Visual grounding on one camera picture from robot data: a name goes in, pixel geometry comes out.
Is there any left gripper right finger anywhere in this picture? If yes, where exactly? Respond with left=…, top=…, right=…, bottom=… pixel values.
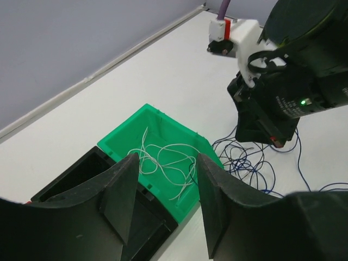
left=197, top=154, right=347, bottom=260

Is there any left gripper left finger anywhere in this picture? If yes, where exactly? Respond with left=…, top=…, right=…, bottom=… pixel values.
left=1, top=154, right=139, bottom=260

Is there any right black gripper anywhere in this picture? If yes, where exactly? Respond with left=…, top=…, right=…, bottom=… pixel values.
left=227, top=1, right=347, bottom=148

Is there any thin blue wire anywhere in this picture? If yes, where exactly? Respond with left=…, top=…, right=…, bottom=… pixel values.
left=212, top=126, right=348, bottom=199

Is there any thin white wire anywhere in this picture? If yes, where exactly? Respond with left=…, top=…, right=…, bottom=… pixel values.
left=127, top=127, right=197, bottom=201

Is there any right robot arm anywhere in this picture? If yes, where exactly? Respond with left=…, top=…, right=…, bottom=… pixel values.
left=227, top=1, right=347, bottom=148

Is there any black plastic bin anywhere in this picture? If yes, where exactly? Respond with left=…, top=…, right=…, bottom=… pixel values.
left=30, top=146, right=178, bottom=260

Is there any green plastic bin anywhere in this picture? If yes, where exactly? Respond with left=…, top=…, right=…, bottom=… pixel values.
left=97, top=104, right=222, bottom=222

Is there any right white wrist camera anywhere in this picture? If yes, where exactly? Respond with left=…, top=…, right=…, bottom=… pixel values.
left=207, top=18, right=287, bottom=89

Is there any aluminium back rail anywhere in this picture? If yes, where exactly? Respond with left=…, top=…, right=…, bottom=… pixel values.
left=1, top=1, right=203, bottom=136

